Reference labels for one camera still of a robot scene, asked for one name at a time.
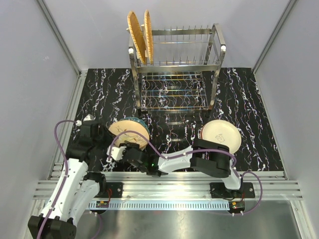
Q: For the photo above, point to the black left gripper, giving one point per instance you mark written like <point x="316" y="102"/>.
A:
<point x="102" y="129"/>

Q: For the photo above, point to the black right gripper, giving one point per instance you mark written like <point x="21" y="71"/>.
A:
<point x="129" y="146"/>

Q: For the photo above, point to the cream bird painted plate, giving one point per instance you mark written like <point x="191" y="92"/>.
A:
<point x="129" y="128"/>

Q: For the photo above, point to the teal scalloped plate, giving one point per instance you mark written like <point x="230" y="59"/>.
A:
<point x="138" y="120"/>

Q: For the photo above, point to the woven bamboo tray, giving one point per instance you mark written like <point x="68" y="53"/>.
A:
<point x="149" y="36"/>
<point x="137" y="36"/>

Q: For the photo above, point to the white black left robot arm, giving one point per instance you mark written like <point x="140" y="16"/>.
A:
<point x="75" y="189"/>

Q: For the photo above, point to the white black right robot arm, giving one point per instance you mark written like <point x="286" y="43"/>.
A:
<point x="210" y="158"/>

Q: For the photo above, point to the stainless steel dish rack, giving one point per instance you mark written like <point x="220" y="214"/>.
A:
<point x="184" y="72"/>

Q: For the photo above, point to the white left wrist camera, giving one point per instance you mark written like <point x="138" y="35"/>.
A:
<point x="88" y="117"/>

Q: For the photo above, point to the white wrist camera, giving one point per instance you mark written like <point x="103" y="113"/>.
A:
<point x="88" y="117"/>
<point x="115" y="153"/>

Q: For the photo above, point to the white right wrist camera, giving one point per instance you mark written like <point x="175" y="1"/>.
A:
<point x="115" y="153"/>

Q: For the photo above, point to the white slotted cable duct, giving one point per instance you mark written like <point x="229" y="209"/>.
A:
<point x="159" y="205"/>

